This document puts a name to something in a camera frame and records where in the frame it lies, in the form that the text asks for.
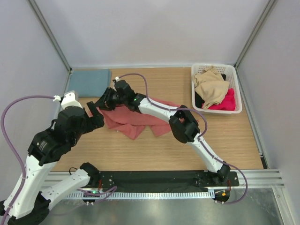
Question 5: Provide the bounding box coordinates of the right aluminium frame post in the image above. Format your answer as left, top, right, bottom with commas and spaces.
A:
234, 0, 278, 69

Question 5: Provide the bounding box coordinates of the salmon red t-shirt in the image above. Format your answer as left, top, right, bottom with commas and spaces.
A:
97, 105, 171, 140

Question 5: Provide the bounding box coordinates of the left aluminium frame post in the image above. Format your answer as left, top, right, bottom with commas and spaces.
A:
28, 0, 72, 74

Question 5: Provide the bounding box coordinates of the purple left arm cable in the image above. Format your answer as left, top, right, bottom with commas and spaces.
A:
0, 95, 118, 218

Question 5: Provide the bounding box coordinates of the magenta pink t-shirt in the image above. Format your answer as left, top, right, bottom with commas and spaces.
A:
209, 88, 236, 111

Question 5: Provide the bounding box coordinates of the perforated cable duct strip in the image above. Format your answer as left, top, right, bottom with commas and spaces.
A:
63, 189, 215, 200

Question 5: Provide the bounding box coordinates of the white plastic laundry basket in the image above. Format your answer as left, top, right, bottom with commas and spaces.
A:
191, 63, 242, 115

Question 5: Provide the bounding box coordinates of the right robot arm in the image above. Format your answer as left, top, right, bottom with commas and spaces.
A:
96, 80, 231, 186

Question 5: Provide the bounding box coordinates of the black garment in basket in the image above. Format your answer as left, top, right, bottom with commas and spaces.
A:
195, 74, 227, 109

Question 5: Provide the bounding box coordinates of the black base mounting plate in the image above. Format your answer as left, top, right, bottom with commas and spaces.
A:
85, 171, 239, 193

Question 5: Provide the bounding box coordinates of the aluminium front rail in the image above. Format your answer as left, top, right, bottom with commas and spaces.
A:
28, 169, 285, 191

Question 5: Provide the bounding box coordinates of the beige t-shirt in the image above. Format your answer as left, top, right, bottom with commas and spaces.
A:
192, 66, 230, 109

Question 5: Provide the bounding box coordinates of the aluminium frame post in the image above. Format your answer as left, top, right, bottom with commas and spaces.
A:
28, 0, 72, 74
234, 0, 278, 69

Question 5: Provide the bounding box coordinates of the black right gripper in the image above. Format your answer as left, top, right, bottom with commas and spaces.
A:
95, 87, 128, 111

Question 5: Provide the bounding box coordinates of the folded blue-grey t-shirt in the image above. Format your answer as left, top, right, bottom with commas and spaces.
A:
67, 69, 112, 98

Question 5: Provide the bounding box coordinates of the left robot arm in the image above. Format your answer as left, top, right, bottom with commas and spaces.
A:
0, 102, 104, 225

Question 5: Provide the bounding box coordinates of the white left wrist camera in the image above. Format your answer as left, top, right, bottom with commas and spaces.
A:
60, 90, 83, 110

